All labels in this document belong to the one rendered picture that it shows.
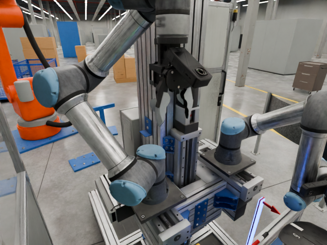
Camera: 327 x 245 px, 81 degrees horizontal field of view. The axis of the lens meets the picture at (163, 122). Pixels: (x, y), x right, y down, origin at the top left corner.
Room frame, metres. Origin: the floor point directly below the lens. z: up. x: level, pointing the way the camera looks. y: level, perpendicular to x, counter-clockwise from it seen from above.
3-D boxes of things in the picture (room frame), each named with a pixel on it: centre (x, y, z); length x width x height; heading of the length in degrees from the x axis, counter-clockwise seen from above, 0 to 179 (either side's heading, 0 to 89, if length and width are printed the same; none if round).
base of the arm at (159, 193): (0.66, 0.05, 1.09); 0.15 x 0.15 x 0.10
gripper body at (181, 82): (0.49, -0.02, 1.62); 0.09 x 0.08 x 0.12; 34
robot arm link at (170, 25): (0.48, -0.02, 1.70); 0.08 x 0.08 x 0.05
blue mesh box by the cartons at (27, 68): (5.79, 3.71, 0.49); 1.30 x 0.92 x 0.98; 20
